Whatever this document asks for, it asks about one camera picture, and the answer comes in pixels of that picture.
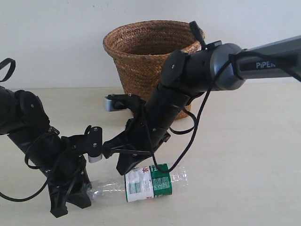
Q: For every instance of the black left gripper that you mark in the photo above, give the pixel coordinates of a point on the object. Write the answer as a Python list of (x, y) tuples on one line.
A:
[(63, 162)]

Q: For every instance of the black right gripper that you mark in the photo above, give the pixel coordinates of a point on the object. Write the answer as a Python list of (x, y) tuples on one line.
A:
[(134, 145)]

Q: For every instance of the clear plastic bottle green label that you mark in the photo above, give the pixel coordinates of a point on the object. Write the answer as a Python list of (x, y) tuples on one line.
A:
[(139, 184)]

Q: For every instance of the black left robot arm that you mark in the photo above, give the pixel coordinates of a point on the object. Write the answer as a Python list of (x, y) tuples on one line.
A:
[(24, 121)]

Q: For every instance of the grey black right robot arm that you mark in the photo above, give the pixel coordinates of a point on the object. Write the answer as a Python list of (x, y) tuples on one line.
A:
[(185, 77)]

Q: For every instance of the brown woven wicker basket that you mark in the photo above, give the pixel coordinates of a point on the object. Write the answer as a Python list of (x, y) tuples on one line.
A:
[(140, 49)]

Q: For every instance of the left wrist camera black silver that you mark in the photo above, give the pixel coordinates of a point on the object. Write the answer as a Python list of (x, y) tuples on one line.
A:
[(93, 143)]

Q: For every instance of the wrist camera black silver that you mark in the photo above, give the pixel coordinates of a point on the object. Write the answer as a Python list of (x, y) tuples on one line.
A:
[(120, 102), (93, 143)]

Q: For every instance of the right wrist camera black silver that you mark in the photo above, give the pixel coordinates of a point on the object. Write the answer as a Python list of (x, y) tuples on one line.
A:
[(120, 102)]

